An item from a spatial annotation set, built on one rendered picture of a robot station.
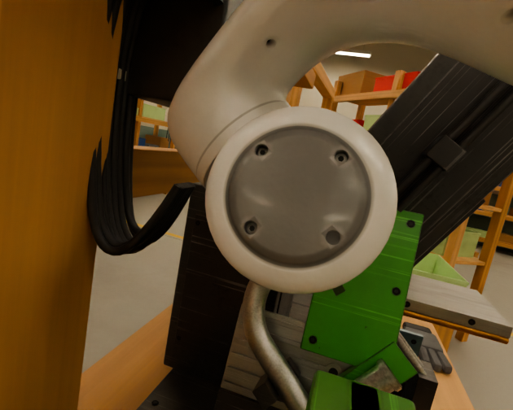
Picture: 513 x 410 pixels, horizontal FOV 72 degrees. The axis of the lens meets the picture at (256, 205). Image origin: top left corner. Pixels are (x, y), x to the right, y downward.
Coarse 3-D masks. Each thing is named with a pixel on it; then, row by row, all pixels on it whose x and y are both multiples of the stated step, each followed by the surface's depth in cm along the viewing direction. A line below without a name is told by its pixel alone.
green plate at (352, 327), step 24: (408, 216) 46; (408, 240) 46; (384, 264) 46; (408, 264) 45; (360, 288) 46; (384, 288) 45; (408, 288) 45; (312, 312) 47; (336, 312) 46; (360, 312) 46; (384, 312) 45; (312, 336) 46; (336, 336) 46; (360, 336) 45; (384, 336) 45; (360, 360) 45
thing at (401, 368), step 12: (384, 348) 44; (396, 348) 44; (372, 360) 44; (384, 360) 44; (396, 360) 44; (408, 360) 43; (348, 372) 45; (360, 372) 44; (396, 372) 44; (408, 372) 43
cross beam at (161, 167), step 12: (144, 156) 64; (156, 156) 68; (168, 156) 72; (180, 156) 77; (144, 168) 65; (156, 168) 69; (168, 168) 74; (180, 168) 79; (144, 180) 66; (156, 180) 70; (168, 180) 75; (180, 180) 80; (192, 180) 86; (144, 192) 67; (156, 192) 71; (168, 192) 76
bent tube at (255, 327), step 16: (256, 288) 45; (256, 304) 45; (256, 320) 45; (256, 336) 44; (256, 352) 44; (272, 352) 44; (272, 368) 43; (288, 368) 44; (288, 384) 43; (288, 400) 43; (304, 400) 43
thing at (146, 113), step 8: (144, 104) 600; (144, 112) 605; (152, 112) 624; (160, 112) 645; (136, 120) 578; (144, 120) 597; (152, 120) 618; (160, 120) 648; (136, 128) 592; (136, 136) 593; (152, 136) 677; (136, 144) 598; (144, 144) 623; (152, 144) 673; (160, 144) 676; (168, 144) 700
